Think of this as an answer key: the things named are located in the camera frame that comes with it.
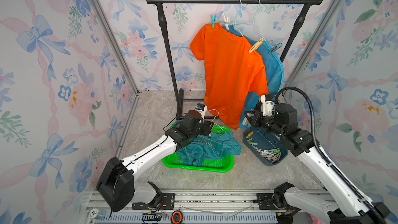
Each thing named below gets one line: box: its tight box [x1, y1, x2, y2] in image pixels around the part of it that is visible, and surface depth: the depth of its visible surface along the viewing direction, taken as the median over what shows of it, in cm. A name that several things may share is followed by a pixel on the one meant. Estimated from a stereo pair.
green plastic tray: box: [162, 124, 235, 173], surface depth 87 cm
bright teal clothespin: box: [210, 14, 218, 29], surface depth 74 cm
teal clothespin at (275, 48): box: [268, 42, 283, 54], surface depth 61 cm
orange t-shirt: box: [190, 23, 269, 131], surface depth 73 cm
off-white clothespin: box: [242, 116, 252, 127], surface depth 71 cm
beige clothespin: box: [248, 37, 264, 54], surface depth 61 cm
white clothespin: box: [221, 12, 230, 31], surface depth 74 cm
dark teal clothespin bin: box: [242, 126, 289, 166], surface depth 90 cm
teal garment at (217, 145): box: [175, 131, 242, 166], surface depth 87 cm
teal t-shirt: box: [221, 23, 284, 129], surface depth 64 cm
